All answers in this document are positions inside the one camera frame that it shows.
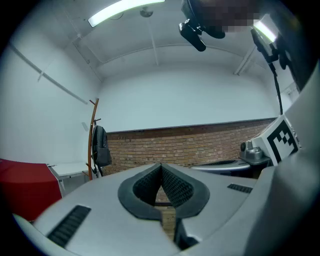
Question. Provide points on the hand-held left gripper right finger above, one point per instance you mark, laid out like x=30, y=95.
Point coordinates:
x=220, y=200

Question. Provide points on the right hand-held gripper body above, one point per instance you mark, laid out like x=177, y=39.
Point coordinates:
x=280, y=140

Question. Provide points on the dark grey backpack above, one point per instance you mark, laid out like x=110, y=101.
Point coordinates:
x=101, y=147

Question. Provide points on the white wall conduit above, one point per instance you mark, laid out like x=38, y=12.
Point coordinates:
x=50, y=78

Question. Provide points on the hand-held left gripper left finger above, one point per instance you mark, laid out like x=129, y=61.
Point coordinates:
x=105, y=225

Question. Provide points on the white wall plate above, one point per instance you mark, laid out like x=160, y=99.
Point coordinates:
x=84, y=126

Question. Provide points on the long ceiling light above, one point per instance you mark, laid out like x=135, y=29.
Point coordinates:
x=120, y=11
x=265, y=27

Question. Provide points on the wooden coat stand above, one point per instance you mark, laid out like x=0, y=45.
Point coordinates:
x=90, y=140

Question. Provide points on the person's head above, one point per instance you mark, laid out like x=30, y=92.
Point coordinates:
x=225, y=15

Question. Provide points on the black chest mount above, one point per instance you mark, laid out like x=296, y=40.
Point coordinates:
x=262, y=45

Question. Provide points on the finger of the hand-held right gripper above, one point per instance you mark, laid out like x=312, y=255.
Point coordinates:
x=225, y=168

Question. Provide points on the round smoke detector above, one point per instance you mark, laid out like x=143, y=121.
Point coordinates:
x=146, y=12

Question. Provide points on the white table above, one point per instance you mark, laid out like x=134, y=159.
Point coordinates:
x=70, y=168

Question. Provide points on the person's dark top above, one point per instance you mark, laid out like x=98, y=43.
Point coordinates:
x=300, y=62

